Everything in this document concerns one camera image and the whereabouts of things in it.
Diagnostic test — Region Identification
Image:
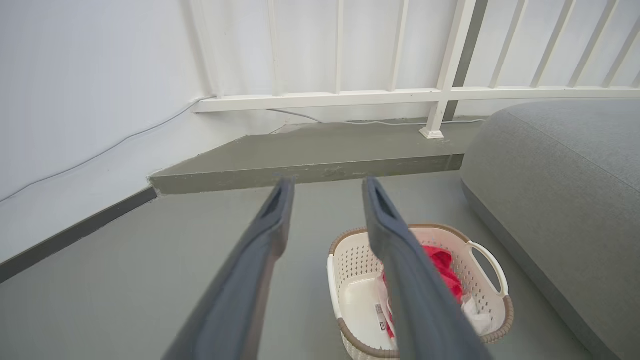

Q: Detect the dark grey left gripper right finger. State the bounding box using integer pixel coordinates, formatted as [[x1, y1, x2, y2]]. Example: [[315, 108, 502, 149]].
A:
[[362, 176, 494, 360]]

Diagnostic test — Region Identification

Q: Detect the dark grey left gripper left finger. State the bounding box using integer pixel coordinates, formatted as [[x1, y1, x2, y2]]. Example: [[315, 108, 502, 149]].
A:
[[162, 177, 296, 360]]

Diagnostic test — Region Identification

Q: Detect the cream perforated plastic laundry basket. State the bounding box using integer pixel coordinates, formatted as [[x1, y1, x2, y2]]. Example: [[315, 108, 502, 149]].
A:
[[327, 223, 515, 360]]

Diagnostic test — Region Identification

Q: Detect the red sports jersey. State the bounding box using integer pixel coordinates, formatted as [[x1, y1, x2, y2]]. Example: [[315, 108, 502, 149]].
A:
[[381, 244, 465, 342]]

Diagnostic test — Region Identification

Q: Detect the white garment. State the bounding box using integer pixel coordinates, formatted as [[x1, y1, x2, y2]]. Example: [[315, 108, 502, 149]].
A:
[[460, 294, 497, 337]]

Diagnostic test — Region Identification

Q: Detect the raised grey concrete step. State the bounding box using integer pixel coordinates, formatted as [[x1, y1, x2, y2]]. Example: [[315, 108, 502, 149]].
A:
[[148, 116, 487, 196]]

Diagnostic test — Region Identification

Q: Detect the grey fabric sofa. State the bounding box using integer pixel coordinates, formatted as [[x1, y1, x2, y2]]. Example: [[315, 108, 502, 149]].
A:
[[459, 99, 640, 360]]

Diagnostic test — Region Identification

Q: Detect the white metal railing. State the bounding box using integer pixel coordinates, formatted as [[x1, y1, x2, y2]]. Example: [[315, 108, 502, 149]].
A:
[[189, 0, 640, 140]]

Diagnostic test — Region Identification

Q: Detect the black wall baseboard strip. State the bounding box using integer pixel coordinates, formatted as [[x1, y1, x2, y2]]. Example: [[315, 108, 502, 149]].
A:
[[0, 186, 159, 284]]

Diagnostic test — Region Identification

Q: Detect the thin light grey cable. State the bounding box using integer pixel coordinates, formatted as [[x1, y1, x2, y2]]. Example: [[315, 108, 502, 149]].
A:
[[0, 96, 487, 204]]

